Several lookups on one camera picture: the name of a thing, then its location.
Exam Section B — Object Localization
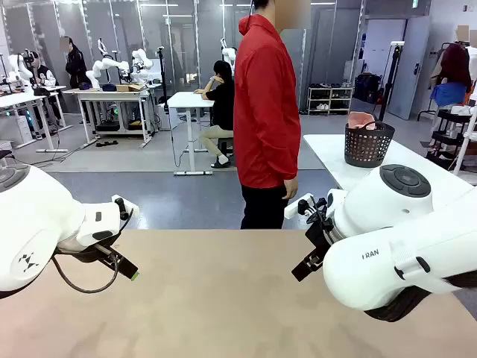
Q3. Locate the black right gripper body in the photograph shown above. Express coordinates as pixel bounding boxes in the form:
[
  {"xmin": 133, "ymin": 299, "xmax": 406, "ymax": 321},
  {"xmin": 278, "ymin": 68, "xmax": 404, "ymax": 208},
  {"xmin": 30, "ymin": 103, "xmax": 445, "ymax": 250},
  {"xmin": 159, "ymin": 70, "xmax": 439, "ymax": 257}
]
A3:
[{"xmin": 304, "ymin": 215, "xmax": 337, "ymax": 263}]

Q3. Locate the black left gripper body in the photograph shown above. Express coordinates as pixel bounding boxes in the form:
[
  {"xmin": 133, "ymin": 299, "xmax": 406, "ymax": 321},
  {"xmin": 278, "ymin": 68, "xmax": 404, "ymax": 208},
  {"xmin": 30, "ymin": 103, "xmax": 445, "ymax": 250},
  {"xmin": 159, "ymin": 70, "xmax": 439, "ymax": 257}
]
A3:
[{"xmin": 54, "ymin": 233, "xmax": 124, "ymax": 265}]

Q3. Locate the black perforated plastic basket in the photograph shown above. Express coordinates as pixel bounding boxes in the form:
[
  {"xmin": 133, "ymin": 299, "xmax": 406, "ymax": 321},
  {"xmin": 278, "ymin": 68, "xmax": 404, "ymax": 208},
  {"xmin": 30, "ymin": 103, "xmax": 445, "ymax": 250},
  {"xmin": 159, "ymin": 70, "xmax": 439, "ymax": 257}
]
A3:
[{"xmin": 344, "ymin": 119, "xmax": 397, "ymax": 169}]

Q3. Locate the pink terry towel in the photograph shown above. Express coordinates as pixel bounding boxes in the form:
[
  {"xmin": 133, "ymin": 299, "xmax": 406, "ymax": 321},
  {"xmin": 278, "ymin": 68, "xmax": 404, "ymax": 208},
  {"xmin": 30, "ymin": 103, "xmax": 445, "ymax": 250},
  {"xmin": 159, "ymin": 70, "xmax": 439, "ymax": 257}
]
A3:
[{"xmin": 347, "ymin": 110, "xmax": 379, "ymax": 131}]

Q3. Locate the person's right forearm red sleeve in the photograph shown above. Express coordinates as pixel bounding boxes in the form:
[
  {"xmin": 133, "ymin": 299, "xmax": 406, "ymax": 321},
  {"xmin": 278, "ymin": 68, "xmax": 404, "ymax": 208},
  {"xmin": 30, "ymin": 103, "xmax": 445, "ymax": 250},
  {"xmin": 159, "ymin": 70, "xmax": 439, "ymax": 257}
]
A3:
[{"xmin": 274, "ymin": 122, "xmax": 302, "ymax": 184}]

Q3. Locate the person's right hand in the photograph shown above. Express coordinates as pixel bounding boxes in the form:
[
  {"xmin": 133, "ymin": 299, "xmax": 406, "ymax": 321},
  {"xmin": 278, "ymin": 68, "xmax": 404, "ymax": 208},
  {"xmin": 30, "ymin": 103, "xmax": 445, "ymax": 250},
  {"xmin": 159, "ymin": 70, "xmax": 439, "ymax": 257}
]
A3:
[{"xmin": 281, "ymin": 178, "xmax": 300, "ymax": 201}]

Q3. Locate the white side table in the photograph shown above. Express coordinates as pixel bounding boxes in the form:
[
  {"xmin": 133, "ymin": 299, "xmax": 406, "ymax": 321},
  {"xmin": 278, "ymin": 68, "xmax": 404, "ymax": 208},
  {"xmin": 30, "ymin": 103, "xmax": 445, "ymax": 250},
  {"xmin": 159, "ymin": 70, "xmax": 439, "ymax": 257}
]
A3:
[{"xmin": 302, "ymin": 133, "xmax": 477, "ymax": 210}]

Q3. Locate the black stool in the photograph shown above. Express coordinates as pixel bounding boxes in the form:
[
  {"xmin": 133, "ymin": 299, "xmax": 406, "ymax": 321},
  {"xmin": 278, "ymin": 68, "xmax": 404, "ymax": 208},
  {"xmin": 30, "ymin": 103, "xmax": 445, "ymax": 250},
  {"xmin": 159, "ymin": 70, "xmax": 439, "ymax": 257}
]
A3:
[{"xmin": 217, "ymin": 136, "xmax": 235, "ymax": 158}]

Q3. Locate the person in red jacket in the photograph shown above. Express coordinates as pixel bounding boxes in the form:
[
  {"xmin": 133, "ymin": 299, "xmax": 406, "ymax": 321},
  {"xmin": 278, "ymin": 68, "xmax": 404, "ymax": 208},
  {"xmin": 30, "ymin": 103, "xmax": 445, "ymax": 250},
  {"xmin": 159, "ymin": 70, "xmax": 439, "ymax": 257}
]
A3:
[{"xmin": 233, "ymin": 0, "xmax": 312, "ymax": 230}]

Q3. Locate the white shoe rack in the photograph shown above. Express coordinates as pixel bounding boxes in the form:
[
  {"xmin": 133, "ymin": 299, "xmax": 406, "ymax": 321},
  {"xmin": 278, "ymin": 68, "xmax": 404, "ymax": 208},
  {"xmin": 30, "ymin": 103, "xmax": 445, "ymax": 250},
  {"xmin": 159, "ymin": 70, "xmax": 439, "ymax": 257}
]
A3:
[{"xmin": 306, "ymin": 85, "xmax": 355, "ymax": 116}]

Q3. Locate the white robot work table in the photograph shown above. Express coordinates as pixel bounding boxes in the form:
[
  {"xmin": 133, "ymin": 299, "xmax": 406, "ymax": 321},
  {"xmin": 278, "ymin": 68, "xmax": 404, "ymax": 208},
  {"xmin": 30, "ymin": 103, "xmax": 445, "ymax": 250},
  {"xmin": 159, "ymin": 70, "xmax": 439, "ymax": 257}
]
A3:
[{"xmin": 62, "ymin": 83, "xmax": 163, "ymax": 149}]

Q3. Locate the black utility cart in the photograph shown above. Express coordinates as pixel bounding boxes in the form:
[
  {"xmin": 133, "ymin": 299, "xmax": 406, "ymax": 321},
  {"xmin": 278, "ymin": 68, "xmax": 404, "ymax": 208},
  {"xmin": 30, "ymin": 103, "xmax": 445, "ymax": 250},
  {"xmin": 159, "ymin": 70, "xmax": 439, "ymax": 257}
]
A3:
[{"xmin": 426, "ymin": 107, "xmax": 477, "ymax": 162}]

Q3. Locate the seated person in black top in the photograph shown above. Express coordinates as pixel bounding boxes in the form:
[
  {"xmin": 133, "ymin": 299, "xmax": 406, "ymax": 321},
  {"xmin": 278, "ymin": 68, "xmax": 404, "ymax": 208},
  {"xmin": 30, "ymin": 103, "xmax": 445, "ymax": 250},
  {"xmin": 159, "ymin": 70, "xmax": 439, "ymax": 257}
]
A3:
[{"xmin": 193, "ymin": 60, "xmax": 236, "ymax": 170}]

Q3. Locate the long white desk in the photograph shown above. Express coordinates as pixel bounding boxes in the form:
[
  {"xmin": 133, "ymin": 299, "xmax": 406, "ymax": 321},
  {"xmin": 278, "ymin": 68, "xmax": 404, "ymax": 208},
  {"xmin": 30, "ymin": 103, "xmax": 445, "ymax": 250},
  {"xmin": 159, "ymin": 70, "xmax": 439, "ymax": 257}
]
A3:
[{"xmin": 0, "ymin": 84, "xmax": 70, "ymax": 154}]

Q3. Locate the black tripod stand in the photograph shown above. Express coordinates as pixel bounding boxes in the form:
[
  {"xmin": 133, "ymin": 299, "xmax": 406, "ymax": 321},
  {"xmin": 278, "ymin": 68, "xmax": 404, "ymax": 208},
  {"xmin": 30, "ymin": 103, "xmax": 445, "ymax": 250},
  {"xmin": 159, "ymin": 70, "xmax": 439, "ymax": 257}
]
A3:
[{"xmin": 377, "ymin": 42, "xmax": 406, "ymax": 122}]

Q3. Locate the small white standing desk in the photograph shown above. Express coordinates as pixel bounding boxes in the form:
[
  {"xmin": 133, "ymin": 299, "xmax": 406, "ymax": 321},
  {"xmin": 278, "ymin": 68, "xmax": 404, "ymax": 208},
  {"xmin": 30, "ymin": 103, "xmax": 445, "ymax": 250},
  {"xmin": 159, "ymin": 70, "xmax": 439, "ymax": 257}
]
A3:
[{"xmin": 166, "ymin": 91, "xmax": 216, "ymax": 177}]

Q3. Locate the seated person with headset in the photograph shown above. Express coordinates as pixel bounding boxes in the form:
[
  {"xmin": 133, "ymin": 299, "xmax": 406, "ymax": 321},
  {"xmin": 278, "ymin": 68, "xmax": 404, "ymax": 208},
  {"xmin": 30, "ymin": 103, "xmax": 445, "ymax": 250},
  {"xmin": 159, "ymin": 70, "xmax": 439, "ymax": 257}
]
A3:
[{"xmin": 22, "ymin": 50, "xmax": 63, "ymax": 136}]

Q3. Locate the standing person in black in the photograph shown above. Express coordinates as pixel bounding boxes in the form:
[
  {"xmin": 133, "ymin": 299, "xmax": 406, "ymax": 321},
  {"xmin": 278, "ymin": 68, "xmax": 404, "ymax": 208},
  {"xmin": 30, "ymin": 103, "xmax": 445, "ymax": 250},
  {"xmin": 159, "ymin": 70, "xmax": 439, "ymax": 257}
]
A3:
[{"xmin": 59, "ymin": 36, "xmax": 91, "ymax": 90}]

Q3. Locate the grey door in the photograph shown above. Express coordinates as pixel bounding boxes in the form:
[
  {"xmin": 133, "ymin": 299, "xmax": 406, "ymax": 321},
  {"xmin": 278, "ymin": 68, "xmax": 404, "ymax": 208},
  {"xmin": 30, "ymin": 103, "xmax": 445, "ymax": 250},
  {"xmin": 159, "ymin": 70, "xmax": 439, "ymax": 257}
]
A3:
[{"xmin": 399, "ymin": 16, "xmax": 430, "ymax": 121}]

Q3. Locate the blue hanging garment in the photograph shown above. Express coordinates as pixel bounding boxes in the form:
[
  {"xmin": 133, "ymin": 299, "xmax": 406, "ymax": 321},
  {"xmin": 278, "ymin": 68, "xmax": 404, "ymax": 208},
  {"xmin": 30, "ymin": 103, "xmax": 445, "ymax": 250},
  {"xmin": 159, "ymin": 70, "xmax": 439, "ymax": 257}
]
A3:
[{"xmin": 429, "ymin": 82, "xmax": 467, "ymax": 108}]

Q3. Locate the dark red hanging coat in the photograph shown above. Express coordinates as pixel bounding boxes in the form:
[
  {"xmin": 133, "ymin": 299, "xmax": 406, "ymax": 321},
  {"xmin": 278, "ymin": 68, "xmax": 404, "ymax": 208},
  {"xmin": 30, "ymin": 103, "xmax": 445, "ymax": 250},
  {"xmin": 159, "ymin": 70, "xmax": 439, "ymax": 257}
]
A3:
[{"xmin": 431, "ymin": 43, "xmax": 473, "ymax": 94}]

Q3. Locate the thin black right gripper cable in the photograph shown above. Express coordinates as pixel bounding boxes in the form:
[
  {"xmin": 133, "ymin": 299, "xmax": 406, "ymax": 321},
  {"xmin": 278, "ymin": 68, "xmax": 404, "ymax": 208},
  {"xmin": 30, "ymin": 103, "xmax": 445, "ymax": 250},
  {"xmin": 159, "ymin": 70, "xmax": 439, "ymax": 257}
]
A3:
[{"xmin": 303, "ymin": 194, "xmax": 331, "ymax": 225}]

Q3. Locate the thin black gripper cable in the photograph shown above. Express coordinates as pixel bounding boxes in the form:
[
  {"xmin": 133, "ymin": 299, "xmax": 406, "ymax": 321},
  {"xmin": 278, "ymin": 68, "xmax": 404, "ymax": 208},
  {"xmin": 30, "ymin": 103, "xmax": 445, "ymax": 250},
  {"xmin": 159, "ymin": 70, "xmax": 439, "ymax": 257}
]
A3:
[
  {"xmin": 51, "ymin": 207, "xmax": 135, "ymax": 294},
  {"xmin": 303, "ymin": 194, "xmax": 331, "ymax": 225}
]

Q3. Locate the thin black left gripper cable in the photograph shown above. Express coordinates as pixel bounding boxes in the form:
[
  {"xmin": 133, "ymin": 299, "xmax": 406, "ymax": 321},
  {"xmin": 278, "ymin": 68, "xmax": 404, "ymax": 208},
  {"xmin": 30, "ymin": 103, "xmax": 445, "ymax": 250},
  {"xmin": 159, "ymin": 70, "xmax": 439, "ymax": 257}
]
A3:
[{"xmin": 51, "ymin": 207, "xmax": 135, "ymax": 294}]

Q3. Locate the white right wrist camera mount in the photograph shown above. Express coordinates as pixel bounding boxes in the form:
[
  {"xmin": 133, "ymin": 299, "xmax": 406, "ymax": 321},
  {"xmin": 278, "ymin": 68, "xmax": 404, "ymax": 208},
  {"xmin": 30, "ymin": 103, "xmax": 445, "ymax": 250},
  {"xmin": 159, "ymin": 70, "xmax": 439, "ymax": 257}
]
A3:
[{"xmin": 283, "ymin": 192, "xmax": 315, "ymax": 222}]

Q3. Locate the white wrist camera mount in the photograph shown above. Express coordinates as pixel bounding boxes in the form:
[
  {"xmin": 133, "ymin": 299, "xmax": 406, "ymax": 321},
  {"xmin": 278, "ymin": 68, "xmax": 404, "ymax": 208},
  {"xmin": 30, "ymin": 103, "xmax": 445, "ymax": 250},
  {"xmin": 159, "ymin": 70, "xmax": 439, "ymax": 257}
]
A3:
[
  {"xmin": 111, "ymin": 194, "xmax": 140, "ymax": 222},
  {"xmin": 283, "ymin": 192, "xmax": 315, "ymax": 222}
]

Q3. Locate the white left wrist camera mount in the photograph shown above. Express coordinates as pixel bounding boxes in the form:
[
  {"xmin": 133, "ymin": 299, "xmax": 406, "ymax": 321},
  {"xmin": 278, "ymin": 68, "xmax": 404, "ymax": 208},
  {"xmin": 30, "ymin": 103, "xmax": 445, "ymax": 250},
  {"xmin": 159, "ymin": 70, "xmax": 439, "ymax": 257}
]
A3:
[{"xmin": 111, "ymin": 194, "xmax": 140, "ymax": 222}]

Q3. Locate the black corrugated right cable sleeve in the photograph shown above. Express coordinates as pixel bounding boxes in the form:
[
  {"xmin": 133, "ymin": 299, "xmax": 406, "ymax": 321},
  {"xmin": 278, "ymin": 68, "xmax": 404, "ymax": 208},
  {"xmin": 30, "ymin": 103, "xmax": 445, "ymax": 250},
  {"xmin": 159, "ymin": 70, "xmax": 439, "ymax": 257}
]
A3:
[{"xmin": 363, "ymin": 274, "xmax": 477, "ymax": 324}]

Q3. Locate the white cart frame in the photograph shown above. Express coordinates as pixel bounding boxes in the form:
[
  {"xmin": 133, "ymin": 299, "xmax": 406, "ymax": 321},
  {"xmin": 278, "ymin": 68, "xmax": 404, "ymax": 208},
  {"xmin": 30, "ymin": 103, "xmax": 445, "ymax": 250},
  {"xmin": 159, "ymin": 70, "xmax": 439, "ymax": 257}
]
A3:
[{"xmin": 452, "ymin": 105, "xmax": 477, "ymax": 177}]

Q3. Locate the black camera pole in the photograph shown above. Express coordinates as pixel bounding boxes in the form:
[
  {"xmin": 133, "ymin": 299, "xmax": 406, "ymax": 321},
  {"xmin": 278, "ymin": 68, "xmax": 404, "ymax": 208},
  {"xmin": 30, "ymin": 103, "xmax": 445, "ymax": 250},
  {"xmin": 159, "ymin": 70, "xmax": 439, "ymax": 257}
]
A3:
[{"xmin": 157, "ymin": 45, "xmax": 169, "ymax": 106}]

